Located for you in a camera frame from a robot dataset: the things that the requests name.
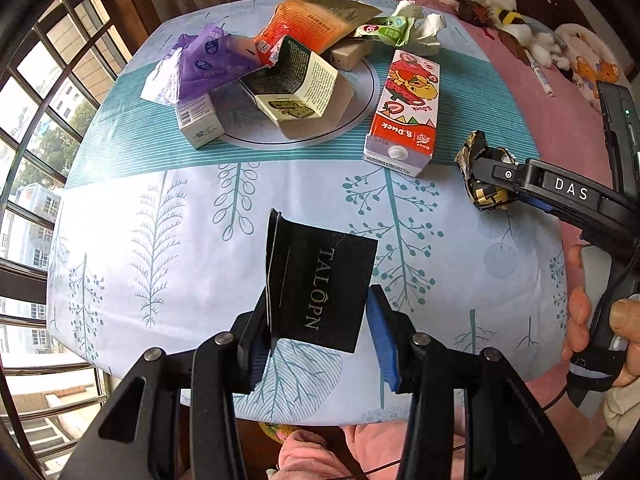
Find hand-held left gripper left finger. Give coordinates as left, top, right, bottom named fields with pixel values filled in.
left=57, top=285, right=273, bottom=480

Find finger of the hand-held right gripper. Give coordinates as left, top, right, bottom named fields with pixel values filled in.
left=479, top=182, right=562, bottom=217
left=472, top=156, right=531, bottom=190

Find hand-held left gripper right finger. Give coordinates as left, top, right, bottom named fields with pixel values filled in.
left=366, top=284, right=583, bottom=480

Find gold black wrapper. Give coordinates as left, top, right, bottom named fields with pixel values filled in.
left=455, top=130, right=518, bottom=211

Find black foil packet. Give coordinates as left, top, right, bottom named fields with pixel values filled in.
left=264, top=208, right=379, bottom=354

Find red cartoon milk carton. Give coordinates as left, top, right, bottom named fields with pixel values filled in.
left=363, top=50, right=442, bottom=177

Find dark printed carton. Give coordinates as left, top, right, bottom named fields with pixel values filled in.
left=239, top=35, right=357, bottom=141

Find person's right hand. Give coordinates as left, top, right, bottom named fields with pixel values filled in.
left=561, top=244, right=640, bottom=367

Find yellow embroidered slipper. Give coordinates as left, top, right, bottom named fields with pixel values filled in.
left=257, top=422, right=296, bottom=443

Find pink bed sheet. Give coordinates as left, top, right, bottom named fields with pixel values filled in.
left=377, top=0, right=618, bottom=431

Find white marker pen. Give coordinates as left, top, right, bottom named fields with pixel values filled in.
left=530, top=57, right=556, bottom=98

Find person's legs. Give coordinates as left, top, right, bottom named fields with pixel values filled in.
left=277, top=412, right=468, bottom=480

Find orange bear cushion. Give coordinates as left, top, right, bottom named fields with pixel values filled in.
left=555, top=22, right=636, bottom=111

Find bee plush toy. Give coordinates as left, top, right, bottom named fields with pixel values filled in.
left=492, top=7, right=533, bottom=43

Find brown feather toy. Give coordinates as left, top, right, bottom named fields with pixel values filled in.
left=440, top=0, right=496, bottom=28

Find green white snack wrapper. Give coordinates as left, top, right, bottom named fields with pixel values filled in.
left=354, top=16, right=417, bottom=47

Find small beige box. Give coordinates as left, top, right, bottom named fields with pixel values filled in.
left=330, top=37, right=375, bottom=72

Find window with metal grille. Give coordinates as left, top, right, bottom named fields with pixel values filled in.
left=0, top=0, right=141, bottom=480

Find orange snack bag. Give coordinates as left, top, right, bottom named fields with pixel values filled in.
left=254, top=0, right=383, bottom=66

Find small white box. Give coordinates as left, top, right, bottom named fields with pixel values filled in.
left=175, top=92, right=226, bottom=150

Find purple tissue packet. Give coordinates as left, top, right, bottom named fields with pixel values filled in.
left=141, top=27, right=273, bottom=107

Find black cable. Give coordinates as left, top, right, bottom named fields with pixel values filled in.
left=541, top=382, right=573, bottom=411

